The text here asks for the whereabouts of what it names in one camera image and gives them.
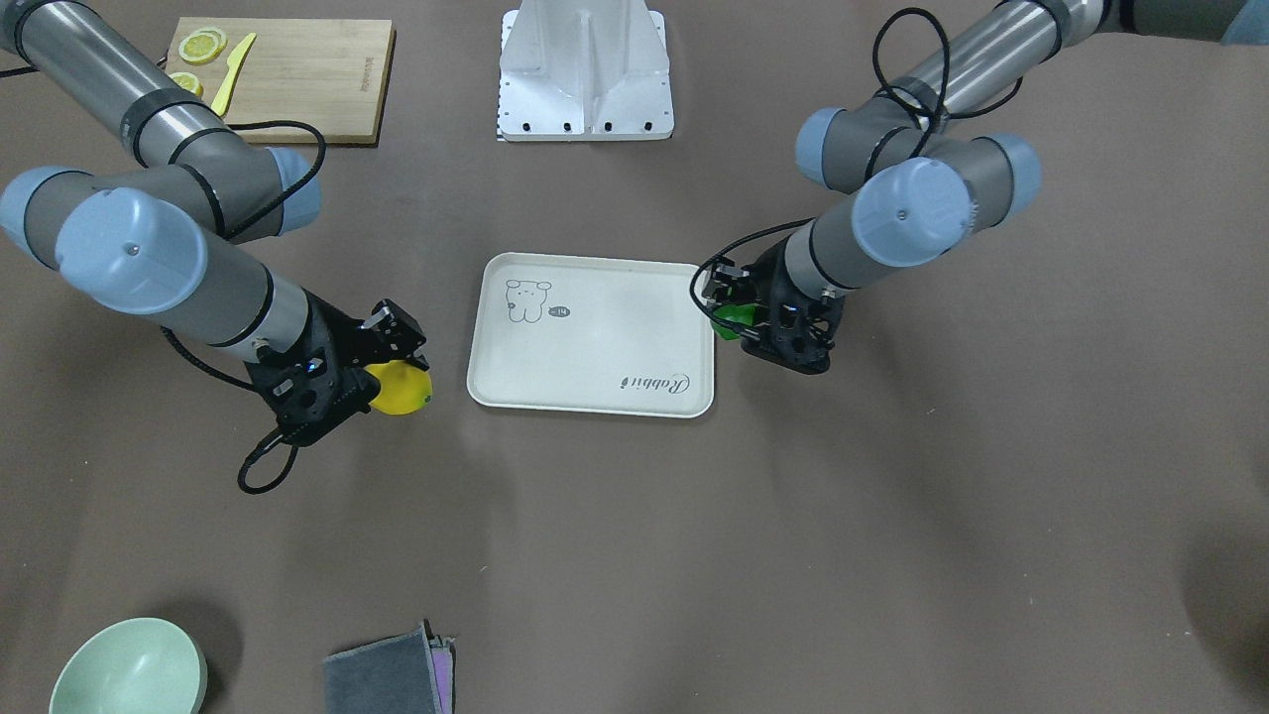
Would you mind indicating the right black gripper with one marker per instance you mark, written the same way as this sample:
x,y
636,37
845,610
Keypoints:
x,y
339,334

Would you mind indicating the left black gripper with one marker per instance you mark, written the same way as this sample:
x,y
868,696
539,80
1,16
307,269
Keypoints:
x,y
764,281

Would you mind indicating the green lime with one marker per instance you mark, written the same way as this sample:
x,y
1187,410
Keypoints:
x,y
727,316

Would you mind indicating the yellow lemon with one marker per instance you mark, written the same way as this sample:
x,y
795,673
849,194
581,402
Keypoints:
x,y
403,388

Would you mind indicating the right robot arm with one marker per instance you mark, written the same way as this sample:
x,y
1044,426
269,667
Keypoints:
x,y
164,243

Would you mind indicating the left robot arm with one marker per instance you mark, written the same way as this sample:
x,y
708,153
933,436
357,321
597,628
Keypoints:
x,y
912,194

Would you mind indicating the cream rabbit tray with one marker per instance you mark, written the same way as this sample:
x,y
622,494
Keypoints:
x,y
591,335

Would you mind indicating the bamboo cutting board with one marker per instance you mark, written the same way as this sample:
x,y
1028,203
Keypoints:
x,y
329,73

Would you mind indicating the purple cloth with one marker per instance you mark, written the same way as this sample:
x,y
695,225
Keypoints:
x,y
443,672

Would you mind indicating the yellow plastic knife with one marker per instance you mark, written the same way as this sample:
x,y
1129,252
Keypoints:
x,y
223,97

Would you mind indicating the lemon slice lower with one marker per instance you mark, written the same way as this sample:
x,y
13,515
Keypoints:
x,y
188,81

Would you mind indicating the lemon slice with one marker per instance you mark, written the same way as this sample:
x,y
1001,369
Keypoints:
x,y
202,46
188,81

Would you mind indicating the grey folded cloth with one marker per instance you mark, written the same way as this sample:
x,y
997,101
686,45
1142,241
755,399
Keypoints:
x,y
393,675

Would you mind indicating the lemon slice upper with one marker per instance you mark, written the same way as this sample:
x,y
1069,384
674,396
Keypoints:
x,y
202,46

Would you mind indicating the mint green bowl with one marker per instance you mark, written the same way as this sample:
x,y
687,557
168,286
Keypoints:
x,y
141,665

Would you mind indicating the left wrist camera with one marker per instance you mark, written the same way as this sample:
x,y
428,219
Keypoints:
x,y
798,337

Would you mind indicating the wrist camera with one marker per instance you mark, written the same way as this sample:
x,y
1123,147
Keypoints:
x,y
798,337
309,399

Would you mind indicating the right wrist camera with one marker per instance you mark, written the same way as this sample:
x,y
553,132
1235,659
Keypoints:
x,y
309,399

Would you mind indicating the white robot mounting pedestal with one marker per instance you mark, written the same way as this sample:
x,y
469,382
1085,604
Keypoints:
x,y
584,71

